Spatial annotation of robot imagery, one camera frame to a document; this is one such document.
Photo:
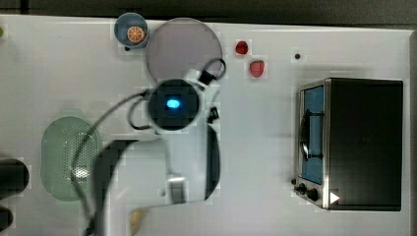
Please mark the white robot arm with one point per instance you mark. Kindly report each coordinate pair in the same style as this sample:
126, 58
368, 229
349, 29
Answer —
179, 164

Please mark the green oval strainer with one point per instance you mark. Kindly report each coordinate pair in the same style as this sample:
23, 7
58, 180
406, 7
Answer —
68, 148

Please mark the dark red strawberry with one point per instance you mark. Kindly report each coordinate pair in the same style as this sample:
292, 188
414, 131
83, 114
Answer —
242, 47

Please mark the grey round plate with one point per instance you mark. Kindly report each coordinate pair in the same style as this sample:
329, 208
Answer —
178, 46

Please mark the orange slice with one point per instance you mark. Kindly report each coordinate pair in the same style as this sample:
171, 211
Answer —
136, 34

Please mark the yellow ginger root toy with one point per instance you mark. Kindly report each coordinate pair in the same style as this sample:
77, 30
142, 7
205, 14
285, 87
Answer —
136, 219

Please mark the blue bowl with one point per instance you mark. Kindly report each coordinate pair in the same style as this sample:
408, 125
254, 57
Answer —
126, 21

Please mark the black toaster oven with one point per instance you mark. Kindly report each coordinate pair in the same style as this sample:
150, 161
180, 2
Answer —
350, 144

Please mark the black cylinder upper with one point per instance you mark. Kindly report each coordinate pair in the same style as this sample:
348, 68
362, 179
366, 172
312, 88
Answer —
14, 177

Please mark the black cylinder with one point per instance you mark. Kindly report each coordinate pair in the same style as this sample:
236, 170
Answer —
14, 177
6, 218

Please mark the black cylinder lower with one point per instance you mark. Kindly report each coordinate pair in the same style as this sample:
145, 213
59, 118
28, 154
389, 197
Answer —
6, 218

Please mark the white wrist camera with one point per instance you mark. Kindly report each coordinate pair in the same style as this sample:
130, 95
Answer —
203, 81

